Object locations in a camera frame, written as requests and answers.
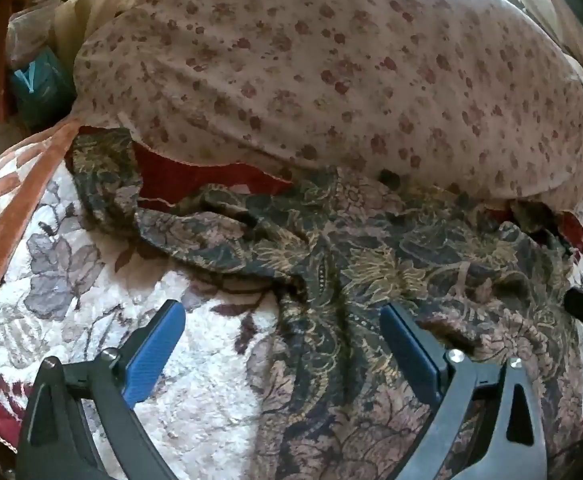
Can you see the cream floral pillow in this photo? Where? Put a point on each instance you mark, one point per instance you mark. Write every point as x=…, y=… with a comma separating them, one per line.
x=321, y=70

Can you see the orange checked quilt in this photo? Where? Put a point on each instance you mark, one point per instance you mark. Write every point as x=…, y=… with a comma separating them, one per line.
x=13, y=245

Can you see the clear plastic bag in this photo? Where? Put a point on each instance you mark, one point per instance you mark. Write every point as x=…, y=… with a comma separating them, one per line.
x=33, y=30

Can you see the teal bag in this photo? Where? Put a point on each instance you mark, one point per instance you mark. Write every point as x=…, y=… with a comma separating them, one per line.
x=41, y=85

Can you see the white and red floral blanket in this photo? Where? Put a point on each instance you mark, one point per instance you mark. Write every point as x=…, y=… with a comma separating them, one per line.
x=71, y=270

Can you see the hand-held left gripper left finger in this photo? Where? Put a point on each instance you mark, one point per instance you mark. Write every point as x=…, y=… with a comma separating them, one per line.
x=155, y=352

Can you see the dark paisley cloth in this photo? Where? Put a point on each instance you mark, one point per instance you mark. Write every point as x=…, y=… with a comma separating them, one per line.
x=371, y=260

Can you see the wooden chair leg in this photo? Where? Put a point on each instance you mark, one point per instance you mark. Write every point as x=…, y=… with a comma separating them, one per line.
x=2, y=60

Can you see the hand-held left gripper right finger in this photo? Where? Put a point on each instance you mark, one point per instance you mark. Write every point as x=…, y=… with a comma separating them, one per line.
x=411, y=355

